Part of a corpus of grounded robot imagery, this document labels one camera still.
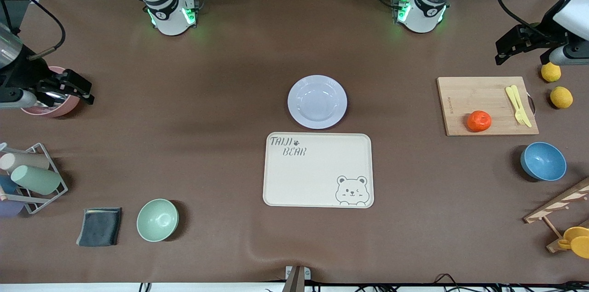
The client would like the orange mandarin fruit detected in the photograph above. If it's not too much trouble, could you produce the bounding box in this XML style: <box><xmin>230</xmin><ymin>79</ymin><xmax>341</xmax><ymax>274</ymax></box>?
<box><xmin>467</xmin><ymin>110</ymin><xmax>492</xmax><ymax>132</ymax></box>

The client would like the metal table edge bracket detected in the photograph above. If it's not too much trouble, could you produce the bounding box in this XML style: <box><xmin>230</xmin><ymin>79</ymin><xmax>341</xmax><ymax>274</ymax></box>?
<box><xmin>282</xmin><ymin>265</ymin><xmax>312</xmax><ymax>292</ymax></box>

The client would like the pale green bowl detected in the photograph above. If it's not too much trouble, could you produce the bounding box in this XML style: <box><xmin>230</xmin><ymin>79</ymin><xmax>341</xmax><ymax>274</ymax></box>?
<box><xmin>137</xmin><ymin>199</ymin><xmax>179</xmax><ymax>242</ymax></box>

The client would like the cream bear print tray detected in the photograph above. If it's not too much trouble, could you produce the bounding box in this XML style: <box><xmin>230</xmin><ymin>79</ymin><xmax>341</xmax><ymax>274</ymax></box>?
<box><xmin>263</xmin><ymin>132</ymin><xmax>375</xmax><ymax>209</ymax></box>

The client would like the blue cup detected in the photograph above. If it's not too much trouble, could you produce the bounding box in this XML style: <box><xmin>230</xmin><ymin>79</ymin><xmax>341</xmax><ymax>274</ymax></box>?
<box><xmin>0</xmin><ymin>175</ymin><xmax>19</xmax><ymax>195</ymax></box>

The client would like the lilac cup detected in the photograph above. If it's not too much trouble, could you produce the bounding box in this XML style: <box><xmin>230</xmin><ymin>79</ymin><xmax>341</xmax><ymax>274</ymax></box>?
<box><xmin>0</xmin><ymin>198</ymin><xmax>24</xmax><ymax>218</ymax></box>

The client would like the wooden cutting board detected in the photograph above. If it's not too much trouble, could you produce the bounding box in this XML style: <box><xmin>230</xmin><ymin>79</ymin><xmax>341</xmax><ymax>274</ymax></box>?
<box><xmin>437</xmin><ymin>76</ymin><xmax>539</xmax><ymax>137</ymax></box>

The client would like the beige cup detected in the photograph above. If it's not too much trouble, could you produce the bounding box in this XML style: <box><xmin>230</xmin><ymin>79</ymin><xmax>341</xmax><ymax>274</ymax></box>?
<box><xmin>0</xmin><ymin>152</ymin><xmax>50</xmax><ymax>173</ymax></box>

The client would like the mint green cup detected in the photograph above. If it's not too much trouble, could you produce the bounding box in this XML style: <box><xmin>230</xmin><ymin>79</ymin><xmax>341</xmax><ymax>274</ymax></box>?
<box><xmin>11</xmin><ymin>165</ymin><xmax>62</xmax><ymax>195</ymax></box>

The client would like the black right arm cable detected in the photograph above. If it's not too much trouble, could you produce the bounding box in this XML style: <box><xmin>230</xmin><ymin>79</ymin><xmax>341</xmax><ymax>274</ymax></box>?
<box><xmin>0</xmin><ymin>0</ymin><xmax>66</xmax><ymax>61</ymax></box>

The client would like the blue bowl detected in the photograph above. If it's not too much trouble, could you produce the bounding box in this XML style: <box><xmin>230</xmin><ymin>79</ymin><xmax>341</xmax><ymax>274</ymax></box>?
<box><xmin>520</xmin><ymin>142</ymin><xmax>567</xmax><ymax>182</ymax></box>

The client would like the white round plate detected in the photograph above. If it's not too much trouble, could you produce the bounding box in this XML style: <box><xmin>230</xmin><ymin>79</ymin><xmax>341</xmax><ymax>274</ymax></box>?
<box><xmin>288</xmin><ymin>75</ymin><xmax>348</xmax><ymax>130</ymax></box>

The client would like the pink bowl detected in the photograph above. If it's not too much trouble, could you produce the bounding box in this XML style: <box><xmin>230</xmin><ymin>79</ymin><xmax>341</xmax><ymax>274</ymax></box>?
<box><xmin>21</xmin><ymin>66</ymin><xmax>81</xmax><ymax>119</ymax></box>

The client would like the yellow plastic fork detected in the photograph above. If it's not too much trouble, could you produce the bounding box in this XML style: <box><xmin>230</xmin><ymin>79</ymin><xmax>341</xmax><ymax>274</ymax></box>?
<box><xmin>511</xmin><ymin>85</ymin><xmax>528</xmax><ymax>126</ymax></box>

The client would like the dark grey folded cloth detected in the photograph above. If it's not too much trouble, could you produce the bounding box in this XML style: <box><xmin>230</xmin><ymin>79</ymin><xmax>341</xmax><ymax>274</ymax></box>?
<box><xmin>76</xmin><ymin>207</ymin><xmax>122</xmax><ymax>247</ymax></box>

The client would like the wooden hanging rack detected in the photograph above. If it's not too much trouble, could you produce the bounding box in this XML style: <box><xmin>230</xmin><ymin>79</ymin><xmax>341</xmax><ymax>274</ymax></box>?
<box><xmin>523</xmin><ymin>177</ymin><xmax>589</xmax><ymax>253</ymax></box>

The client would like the grey wire cup rack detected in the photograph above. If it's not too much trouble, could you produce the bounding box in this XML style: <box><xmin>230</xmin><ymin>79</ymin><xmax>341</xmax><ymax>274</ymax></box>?
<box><xmin>0</xmin><ymin>143</ymin><xmax>69</xmax><ymax>215</ymax></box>

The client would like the yellow plastic fork and knife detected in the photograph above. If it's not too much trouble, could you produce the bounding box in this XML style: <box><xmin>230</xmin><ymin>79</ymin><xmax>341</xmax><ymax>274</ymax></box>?
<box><xmin>505</xmin><ymin>86</ymin><xmax>532</xmax><ymax>128</ymax></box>

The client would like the yellow lemon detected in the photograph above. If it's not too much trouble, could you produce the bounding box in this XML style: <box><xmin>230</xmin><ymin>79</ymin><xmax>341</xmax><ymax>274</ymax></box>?
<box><xmin>550</xmin><ymin>86</ymin><xmax>573</xmax><ymax>109</ymax></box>
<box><xmin>541</xmin><ymin>63</ymin><xmax>562</xmax><ymax>83</ymax></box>

